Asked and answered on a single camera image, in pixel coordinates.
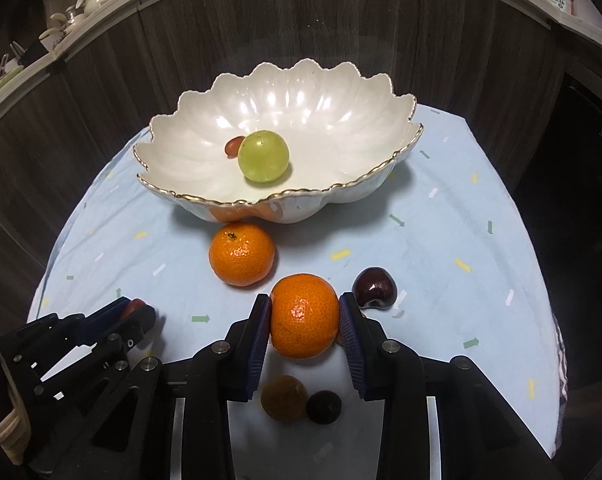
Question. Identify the light blue patterned tablecloth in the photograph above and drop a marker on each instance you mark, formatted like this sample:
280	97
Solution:
443	225

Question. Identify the red grape in bowl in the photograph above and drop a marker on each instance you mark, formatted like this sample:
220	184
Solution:
232	147

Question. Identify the brown longan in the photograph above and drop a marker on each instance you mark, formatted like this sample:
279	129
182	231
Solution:
284	399

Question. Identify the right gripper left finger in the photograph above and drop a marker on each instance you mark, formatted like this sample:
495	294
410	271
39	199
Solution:
248	339

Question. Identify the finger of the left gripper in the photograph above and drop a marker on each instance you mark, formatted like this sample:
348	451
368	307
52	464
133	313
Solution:
114	347
99	324

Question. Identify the red grape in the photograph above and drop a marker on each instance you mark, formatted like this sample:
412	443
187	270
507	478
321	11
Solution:
232	147
132	306

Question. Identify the green grape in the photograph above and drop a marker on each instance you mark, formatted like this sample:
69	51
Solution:
263	157

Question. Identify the dark cherry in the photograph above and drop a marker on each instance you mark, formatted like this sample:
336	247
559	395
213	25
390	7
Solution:
374	288

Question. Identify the small orange mandarin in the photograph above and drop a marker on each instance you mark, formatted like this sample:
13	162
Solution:
305	316

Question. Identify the white teapot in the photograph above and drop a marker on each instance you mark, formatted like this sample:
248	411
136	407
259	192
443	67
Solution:
75	16

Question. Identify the large orange mandarin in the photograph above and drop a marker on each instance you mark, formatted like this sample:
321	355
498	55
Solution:
242	254

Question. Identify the small dark grape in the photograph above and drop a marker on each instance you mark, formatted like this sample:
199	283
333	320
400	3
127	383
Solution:
323	407

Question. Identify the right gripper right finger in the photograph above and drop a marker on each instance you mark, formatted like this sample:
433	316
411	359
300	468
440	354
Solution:
381	368

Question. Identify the white scalloped ceramic bowl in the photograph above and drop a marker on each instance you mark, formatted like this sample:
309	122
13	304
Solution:
345	133

